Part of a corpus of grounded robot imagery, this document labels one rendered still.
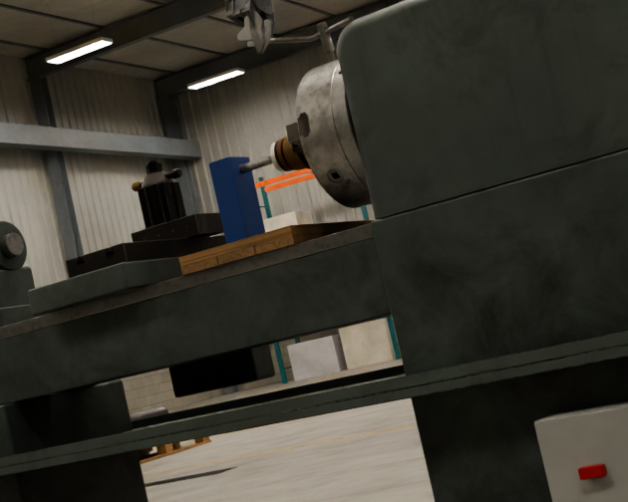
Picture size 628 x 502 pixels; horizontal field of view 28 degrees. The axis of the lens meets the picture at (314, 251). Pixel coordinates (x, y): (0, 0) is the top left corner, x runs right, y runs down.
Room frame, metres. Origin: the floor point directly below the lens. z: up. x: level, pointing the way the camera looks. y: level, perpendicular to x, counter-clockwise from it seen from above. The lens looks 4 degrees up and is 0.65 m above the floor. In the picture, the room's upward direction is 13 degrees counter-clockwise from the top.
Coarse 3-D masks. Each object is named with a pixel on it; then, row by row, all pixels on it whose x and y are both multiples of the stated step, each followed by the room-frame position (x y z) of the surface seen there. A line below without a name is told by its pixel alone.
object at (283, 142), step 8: (280, 144) 2.72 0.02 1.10; (288, 144) 2.70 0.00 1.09; (280, 152) 2.71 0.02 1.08; (288, 152) 2.70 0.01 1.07; (280, 160) 2.72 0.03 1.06; (288, 160) 2.71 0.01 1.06; (296, 160) 2.70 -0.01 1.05; (304, 160) 2.70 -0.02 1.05; (288, 168) 2.73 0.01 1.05; (296, 168) 2.73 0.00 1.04; (304, 168) 2.74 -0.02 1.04
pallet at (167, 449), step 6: (198, 438) 11.50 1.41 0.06; (204, 438) 11.50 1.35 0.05; (168, 444) 11.07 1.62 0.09; (174, 444) 11.68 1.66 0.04; (192, 444) 11.41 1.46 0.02; (198, 444) 11.39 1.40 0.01; (138, 450) 11.24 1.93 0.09; (144, 450) 11.85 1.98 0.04; (150, 450) 11.88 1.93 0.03; (162, 450) 11.04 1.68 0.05; (168, 450) 11.06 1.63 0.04; (174, 450) 11.12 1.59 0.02; (180, 450) 11.15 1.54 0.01; (144, 456) 11.30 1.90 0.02; (150, 456) 11.36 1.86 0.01; (156, 456) 10.87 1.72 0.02; (162, 456) 10.92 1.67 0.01; (144, 462) 10.69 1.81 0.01
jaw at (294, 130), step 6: (300, 120) 2.55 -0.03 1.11; (306, 120) 2.54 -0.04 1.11; (288, 126) 2.58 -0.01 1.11; (294, 126) 2.58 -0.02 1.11; (300, 126) 2.55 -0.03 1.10; (306, 126) 2.54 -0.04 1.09; (288, 132) 2.58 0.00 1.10; (294, 132) 2.58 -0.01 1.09; (300, 132) 2.55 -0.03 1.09; (306, 132) 2.54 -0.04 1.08; (288, 138) 2.58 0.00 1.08; (294, 138) 2.58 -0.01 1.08; (294, 144) 2.63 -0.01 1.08; (300, 144) 2.62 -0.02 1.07; (294, 150) 2.67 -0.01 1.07; (300, 150) 2.67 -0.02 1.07
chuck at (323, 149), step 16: (336, 64) 2.56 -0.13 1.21; (304, 80) 2.59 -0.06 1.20; (320, 80) 2.55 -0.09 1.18; (304, 96) 2.55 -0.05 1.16; (320, 96) 2.53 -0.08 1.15; (304, 112) 2.54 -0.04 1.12; (320, 112) 2.52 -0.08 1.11; (320, 128) 2.52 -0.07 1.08; (304, 144) 2.54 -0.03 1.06; (320, 144) 2.53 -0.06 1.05; (336, 144) 2.51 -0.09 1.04; (320, 160) 2.54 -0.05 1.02; (336, 160) 2.53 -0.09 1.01; (320, 176) 2.56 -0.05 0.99; (352, 176) 2.54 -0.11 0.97; (336, 192) 2.59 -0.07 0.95; (352, 192) 2.58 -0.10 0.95; (368, 192) 2.58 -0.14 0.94
